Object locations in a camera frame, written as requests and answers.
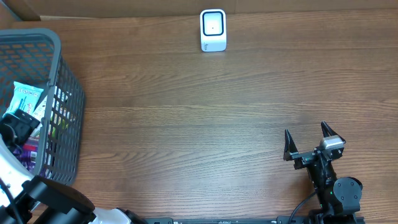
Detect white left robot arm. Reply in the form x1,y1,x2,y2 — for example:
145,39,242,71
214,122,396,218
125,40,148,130
1,109,146,224

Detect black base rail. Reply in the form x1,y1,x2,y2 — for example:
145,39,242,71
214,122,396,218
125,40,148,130
144,216,366,224

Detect white barcode scanner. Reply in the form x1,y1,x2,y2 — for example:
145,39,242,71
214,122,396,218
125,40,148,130
200,9,227,52

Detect teal snack packet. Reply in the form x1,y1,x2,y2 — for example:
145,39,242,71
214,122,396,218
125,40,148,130
6,82,44,114

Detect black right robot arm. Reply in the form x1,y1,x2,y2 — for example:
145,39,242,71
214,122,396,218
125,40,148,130
279,121,365,224

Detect white cream tube gold cap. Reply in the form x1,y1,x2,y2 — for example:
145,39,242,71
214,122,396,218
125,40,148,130
30,86,70,138

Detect grey plastic mesh basket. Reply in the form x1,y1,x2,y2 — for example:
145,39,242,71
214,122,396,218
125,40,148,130
1,28,85,185

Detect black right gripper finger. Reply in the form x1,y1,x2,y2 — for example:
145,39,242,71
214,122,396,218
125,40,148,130
321,121,346,143
284,129,298,156

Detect purple snack packet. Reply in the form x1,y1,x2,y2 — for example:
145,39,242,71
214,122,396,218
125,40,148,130
13,137,39,172

